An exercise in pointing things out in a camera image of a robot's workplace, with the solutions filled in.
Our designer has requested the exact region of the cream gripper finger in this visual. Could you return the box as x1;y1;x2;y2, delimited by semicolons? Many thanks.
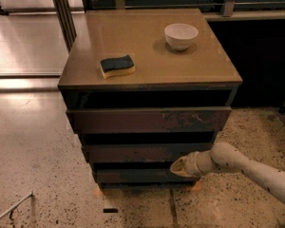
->
170;157;190;178

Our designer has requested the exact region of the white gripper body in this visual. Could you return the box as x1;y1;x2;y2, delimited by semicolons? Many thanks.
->
184;151;215;177

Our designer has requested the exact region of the drawer dark wood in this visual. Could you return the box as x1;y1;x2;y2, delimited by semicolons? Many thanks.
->
82;142;212;162

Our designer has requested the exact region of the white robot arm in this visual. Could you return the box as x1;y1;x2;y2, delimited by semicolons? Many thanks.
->
170;142;285;204

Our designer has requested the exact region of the bottom drawer dark front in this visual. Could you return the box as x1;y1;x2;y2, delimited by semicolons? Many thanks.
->
94;169;199;183

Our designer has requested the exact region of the brown drawer cabinet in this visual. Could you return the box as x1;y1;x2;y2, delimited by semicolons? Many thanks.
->
58;9;242;188

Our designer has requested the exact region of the top drawer dark front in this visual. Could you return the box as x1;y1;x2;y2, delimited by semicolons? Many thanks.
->
66;106;231;134

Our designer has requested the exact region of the black tape floor marker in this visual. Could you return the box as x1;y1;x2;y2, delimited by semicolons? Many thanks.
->
103;208;118;214

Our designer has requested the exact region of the yellow sponge dark scrub top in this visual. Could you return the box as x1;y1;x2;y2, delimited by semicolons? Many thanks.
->
100;55;136;79

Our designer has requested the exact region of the white ceramic bowl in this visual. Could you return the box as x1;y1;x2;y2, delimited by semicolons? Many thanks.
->
164;23;199;51

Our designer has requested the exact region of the metal rod on floor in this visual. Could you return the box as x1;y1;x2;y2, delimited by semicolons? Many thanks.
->
0;190;33;220

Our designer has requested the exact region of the metal window frame post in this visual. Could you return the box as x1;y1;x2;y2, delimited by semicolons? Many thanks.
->
53;0;77;51

